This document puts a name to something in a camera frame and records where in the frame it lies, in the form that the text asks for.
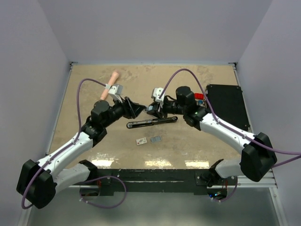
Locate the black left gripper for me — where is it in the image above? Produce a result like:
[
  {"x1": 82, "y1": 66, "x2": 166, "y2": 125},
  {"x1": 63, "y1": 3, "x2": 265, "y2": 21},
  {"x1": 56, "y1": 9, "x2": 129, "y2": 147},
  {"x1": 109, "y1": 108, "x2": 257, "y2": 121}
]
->
[{"x1": 103, "y1": 95, "x2": 145, "y2": 128}]

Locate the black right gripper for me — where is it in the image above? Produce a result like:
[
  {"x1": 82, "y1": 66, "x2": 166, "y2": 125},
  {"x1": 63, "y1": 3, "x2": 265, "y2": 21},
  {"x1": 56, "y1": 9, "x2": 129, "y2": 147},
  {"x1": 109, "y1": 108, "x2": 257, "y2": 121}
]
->
[{"x1": 148, "y1": 97, "x2": 187, "y2": 119}]

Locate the black stapler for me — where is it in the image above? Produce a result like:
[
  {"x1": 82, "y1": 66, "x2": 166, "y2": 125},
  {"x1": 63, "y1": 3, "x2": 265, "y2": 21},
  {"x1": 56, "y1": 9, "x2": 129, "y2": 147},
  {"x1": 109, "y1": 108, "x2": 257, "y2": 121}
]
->
[{"x1": 126, "y1": 116, "x2": 178, "y2": 129}]

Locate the staple tray with staples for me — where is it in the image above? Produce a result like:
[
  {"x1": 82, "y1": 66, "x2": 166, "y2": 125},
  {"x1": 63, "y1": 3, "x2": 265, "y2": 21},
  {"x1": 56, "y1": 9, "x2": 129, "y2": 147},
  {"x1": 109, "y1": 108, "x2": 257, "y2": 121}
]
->
[{"x1": 150, "y1": 136, "x2": 162, "y2": 143}]

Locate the grey staple box sleeve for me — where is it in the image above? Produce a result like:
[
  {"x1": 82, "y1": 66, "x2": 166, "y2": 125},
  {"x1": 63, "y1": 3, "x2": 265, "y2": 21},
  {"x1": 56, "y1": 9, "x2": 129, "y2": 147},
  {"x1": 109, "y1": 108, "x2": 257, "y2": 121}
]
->
[{"x1": 136, "y1": 137, "x2": 147, "y2": 145}]

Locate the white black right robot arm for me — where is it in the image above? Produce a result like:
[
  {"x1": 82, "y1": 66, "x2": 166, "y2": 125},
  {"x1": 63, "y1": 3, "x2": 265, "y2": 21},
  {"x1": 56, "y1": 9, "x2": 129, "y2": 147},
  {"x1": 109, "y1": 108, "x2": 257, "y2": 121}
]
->
[{"x1": 147, "y1": 86, "x2": 277, "y2": 186}]

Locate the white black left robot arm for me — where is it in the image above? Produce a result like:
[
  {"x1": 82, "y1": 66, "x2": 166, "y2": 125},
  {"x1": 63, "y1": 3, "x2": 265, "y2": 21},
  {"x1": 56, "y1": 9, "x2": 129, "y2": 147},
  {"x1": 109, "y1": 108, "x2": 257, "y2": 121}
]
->
[{"x1": 16, "y1": 97, "x2": 146, "y2": 210}]

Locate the pink toy microphone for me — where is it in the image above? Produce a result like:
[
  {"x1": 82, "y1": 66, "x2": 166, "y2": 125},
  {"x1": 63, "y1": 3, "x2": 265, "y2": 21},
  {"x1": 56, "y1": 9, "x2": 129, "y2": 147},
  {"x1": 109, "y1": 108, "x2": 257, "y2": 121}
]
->
[{"x1": 100, "y1": 71, "x2": 119, "y2": 100}]

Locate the red toy block car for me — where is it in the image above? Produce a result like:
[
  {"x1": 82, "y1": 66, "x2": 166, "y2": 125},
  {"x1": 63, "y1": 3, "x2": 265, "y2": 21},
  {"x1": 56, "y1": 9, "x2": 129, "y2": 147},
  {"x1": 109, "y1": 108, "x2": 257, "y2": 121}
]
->
[{"x1": 194, "y1": 93, "x2": 204, "y2": 105}]

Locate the black hard case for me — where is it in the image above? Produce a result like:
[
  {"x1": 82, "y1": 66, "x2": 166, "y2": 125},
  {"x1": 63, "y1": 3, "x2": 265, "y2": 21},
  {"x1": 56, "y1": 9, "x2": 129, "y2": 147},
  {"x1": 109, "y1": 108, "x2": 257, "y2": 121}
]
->
[{"x1": 206, "y1": 84, "x2": 250, "y2": 131}]

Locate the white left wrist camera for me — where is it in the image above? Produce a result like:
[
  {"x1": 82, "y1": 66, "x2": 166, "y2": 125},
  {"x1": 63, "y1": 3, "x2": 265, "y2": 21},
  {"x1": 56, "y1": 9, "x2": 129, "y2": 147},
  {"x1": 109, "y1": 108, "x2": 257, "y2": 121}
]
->
[{"x1": 108, "y1": 84, "x2": 123, "y2": 103}]

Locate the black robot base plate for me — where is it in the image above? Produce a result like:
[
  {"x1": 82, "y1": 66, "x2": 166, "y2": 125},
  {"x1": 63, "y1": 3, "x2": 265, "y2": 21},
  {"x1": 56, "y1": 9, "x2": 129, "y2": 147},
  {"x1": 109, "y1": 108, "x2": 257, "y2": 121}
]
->
[{"x1": 79, "y1": 168, "x2": 238, "y2": 196}]

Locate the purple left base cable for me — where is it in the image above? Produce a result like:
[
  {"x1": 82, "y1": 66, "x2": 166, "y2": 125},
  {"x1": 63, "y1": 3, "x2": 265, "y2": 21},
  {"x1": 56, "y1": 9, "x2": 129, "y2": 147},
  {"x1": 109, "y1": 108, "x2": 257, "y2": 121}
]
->
[{"x1": 79, "y1": 175, "x2": 128, "y2": 209}]

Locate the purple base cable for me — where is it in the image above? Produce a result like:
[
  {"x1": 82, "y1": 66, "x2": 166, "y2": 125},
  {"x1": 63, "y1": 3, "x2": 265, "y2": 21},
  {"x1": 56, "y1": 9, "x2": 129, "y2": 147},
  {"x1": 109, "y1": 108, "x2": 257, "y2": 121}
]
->
[
  {"x1": 79, "y1": 175, "x2": 128, "y2": 209},
  {"x1": 210, "y1": 178, "x2": 238, "y2": 203}
]

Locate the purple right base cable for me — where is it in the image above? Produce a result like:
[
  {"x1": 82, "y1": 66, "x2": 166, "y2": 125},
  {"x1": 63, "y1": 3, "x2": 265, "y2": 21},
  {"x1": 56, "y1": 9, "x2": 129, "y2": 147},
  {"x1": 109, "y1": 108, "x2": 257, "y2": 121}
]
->
[{"x1": 210, "y1": 178, "x2": 238, "y2": 203}]

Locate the aluminium frame rail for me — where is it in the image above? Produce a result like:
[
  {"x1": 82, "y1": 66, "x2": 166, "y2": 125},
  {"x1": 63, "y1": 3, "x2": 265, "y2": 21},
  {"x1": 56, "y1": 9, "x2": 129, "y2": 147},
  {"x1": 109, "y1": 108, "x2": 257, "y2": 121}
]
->
[{"x1": 235, "y1": 169, "x2": 278, "y2": 188}]

